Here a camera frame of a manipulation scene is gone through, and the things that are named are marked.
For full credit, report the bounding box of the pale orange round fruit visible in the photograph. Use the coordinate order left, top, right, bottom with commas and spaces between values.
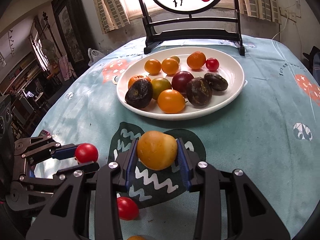
137, 131, 177, 171

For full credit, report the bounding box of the large yellow-orange fruit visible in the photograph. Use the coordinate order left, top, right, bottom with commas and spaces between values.
157, 89, 185, 114

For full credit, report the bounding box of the dark purple wrinkled fruit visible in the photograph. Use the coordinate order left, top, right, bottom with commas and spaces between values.
186, 77, 212, 106

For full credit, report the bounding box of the yellow-brown fruit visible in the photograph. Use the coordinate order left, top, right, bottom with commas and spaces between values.
127, 235, 146, 240

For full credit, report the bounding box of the black phone on gripper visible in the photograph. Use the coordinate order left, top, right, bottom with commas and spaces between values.
1, 98, 13, 146

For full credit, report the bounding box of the white plastic bag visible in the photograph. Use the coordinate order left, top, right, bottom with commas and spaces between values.
88, 48, 105, 67

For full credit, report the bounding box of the yellow-green fruit on plate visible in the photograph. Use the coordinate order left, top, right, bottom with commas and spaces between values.
151, 77, 172, 100

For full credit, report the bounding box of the orange mandarin on plate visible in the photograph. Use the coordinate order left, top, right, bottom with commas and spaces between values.
127, 75, 151, 88

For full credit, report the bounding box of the dark red plum on plate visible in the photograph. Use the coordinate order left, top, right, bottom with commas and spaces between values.
171, 71, 194, 96

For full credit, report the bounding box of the smooth orange fruit left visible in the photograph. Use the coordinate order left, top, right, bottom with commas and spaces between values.
144, 59, 162, 75

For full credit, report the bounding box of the smooth orange fruit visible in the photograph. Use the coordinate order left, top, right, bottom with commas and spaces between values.
161, 57, 179, 75
144, 59, 162, 75

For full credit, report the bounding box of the dark wrinkled fruit on plate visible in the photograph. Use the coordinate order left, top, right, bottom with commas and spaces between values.
204, 73, 228, 91

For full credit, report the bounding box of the small yellow-green fruit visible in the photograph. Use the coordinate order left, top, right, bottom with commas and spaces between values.
170, 55, 180, 63

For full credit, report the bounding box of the textured orange mandarin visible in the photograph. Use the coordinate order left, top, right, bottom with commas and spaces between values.
187, 51, 206, 70

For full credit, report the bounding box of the striped window curtain left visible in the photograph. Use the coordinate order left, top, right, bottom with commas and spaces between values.
93, 0, 130, 34

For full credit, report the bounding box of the white oval plate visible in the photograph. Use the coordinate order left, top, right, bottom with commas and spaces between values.
116, 47, 245, 121

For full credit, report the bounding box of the black framed round table screen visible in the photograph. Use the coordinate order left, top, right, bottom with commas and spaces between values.
131, 0, 246, 56

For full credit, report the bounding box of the dark framed wall painting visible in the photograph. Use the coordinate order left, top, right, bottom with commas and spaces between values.
52, 0, 95, 76

